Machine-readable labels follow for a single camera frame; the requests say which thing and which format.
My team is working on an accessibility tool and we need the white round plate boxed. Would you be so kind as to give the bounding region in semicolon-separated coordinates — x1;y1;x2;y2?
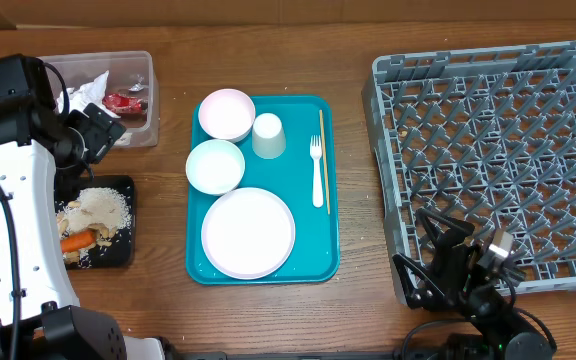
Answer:
201;187;296;280

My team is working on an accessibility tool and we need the pile of white rice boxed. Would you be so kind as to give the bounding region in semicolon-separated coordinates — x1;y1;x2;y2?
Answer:
55;186;133;266

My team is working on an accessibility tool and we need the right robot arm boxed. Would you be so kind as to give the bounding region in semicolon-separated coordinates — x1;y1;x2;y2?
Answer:
392;208;557;359

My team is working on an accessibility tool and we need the wooden chopstick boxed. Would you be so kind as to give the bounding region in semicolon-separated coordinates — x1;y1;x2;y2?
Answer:
319;109;331;215

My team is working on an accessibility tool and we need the white plastic fork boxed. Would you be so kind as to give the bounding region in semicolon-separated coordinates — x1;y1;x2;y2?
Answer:
309;135;324;208

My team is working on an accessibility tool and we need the teal serving tray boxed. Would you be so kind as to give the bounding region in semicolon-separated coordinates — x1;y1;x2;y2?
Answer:
186;95;341;285

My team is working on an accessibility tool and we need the pink bowl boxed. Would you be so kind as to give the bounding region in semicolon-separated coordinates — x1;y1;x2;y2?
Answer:
198;88;256;143

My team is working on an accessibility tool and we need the black rectangular tray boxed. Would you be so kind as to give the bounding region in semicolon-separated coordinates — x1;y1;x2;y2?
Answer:
53;174;137;271

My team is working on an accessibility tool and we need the pile of peanuts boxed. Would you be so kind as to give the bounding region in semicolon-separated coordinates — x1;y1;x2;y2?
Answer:
56;201;116;266

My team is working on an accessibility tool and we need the light green bowl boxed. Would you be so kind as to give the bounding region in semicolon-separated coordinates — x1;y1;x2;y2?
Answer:
185;139;245;196

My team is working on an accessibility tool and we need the crumpled white tissue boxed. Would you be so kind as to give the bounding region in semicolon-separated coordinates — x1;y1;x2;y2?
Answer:
66;71;120;119

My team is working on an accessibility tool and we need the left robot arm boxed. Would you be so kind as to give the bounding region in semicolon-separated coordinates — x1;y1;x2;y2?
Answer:
0;54;174;359

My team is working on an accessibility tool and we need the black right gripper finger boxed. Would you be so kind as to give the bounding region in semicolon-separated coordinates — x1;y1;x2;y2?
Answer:
392;252;461;310
415;208;475;250

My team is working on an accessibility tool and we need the clear plastic waste bin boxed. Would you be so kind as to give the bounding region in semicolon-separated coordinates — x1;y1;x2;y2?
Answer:
42;51;160;147

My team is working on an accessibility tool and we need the red snack wrapper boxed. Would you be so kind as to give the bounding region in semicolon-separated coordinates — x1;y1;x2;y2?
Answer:
102;93;148;115

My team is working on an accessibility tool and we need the white plastic cup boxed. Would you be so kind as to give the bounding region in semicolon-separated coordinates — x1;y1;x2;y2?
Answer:
252;113;286;159

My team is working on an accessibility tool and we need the grey dishwasher rack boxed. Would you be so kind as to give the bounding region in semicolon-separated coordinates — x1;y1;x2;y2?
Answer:
362;41;576;293

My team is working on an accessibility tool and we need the orange carrot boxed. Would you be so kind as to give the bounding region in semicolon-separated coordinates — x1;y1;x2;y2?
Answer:
61;230;97;253

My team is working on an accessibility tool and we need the clear crumpled plastic wrapper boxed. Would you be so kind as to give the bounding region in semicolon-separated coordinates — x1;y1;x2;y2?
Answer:
128;74;149;93

